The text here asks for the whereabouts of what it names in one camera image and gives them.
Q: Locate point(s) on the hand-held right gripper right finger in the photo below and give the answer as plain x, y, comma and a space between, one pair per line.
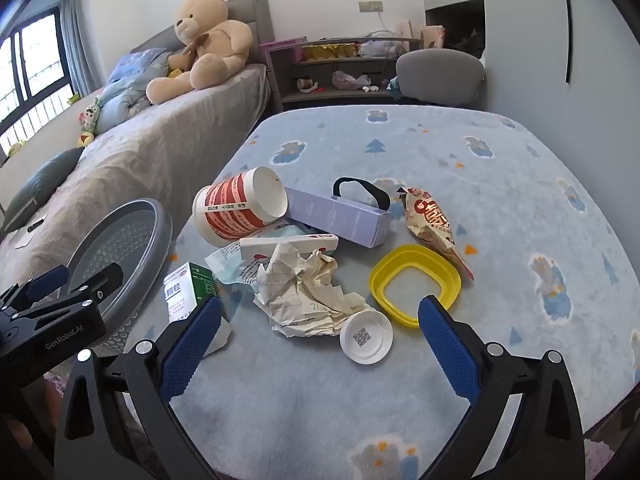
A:
445, 345

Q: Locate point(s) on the large beige teddy bear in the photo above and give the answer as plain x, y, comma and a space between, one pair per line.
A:
215, 45

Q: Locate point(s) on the white paper sheet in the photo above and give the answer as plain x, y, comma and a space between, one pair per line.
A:
25, 240

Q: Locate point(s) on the cream and red snack packet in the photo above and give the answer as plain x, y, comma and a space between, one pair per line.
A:
430, 220

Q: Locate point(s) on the grey curtain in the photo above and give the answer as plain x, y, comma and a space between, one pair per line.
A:
80, 35

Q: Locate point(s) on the dark grey pillow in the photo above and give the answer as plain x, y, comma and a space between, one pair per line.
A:
40, 185

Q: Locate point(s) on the clear plastic bag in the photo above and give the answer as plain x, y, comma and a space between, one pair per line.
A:
380, 48

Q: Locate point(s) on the purple cardboard box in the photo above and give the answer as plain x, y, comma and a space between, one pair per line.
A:
340, 215

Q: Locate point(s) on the gold foil packets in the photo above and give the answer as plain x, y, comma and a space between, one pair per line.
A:
330, 52

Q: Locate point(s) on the yellow and red plush toy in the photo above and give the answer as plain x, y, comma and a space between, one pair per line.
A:
85, 138

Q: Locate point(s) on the white playing card box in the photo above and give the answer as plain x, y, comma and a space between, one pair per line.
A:
300, 244

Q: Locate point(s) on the small tipped cup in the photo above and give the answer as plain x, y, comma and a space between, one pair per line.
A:
306, 84

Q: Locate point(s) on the pink plastic box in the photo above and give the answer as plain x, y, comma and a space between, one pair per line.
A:
282, 49

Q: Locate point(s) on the black framed window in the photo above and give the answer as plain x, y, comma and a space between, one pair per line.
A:
35, 60

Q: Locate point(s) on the wall socket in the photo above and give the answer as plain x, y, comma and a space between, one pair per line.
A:
371, 7

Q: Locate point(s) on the green and white medicine box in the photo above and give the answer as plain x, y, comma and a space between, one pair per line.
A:
185, 290

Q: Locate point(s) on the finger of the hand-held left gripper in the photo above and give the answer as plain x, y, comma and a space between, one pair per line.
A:
40, 282
85, 290

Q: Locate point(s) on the light blue quilt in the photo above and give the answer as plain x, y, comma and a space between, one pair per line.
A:
125, 95

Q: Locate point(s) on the grey bed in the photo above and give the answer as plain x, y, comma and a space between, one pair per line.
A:
150, 150

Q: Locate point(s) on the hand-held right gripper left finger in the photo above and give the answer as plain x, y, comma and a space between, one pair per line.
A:
192, 345

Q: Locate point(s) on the pink gift bags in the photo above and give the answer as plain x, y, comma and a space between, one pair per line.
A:
430, 35

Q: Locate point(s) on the teal cloth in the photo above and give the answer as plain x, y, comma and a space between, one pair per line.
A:
396, 87

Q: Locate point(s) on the white plastic cap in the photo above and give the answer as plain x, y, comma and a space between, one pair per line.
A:
366, 337

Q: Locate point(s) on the small green plush doll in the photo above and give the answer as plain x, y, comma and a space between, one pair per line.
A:
91, 112

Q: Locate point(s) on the pink plastic bag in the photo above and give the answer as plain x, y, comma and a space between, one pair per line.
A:
350, 80

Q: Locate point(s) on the grey shelf unit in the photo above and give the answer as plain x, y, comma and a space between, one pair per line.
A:
320, 97

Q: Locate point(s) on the clear face mask packet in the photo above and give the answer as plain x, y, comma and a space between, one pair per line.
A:
225, 265

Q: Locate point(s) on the small black remote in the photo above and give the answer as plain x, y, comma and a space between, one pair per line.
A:
35, 225

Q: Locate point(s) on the grey padded chair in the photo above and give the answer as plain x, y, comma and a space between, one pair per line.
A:
440, 75

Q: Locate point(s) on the light blue printed blanket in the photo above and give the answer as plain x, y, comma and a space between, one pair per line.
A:
450, 170

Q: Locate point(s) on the grey perforated plastic basket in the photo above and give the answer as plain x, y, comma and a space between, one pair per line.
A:
115, 250

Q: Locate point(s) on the crumpled paper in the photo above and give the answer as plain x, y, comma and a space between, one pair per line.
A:
295, 285

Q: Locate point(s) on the red and white paper cup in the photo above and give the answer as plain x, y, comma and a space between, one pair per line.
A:
230, 205

